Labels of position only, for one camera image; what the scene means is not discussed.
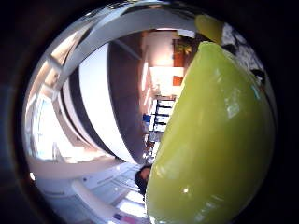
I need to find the black shelf rack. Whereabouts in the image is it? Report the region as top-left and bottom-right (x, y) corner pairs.
(151, 97), (176, 133)

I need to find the green potted plant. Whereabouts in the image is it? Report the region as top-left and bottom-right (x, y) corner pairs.
(173, 36), (194, 68)

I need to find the black white patterned board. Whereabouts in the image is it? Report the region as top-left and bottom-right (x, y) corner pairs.
(221, 22), (268, 91)

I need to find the the person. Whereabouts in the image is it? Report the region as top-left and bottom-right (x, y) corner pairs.
(134, 163), (153, 202)

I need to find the orange box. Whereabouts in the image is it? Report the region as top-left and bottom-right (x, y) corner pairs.
(172, 75), (185, 87)

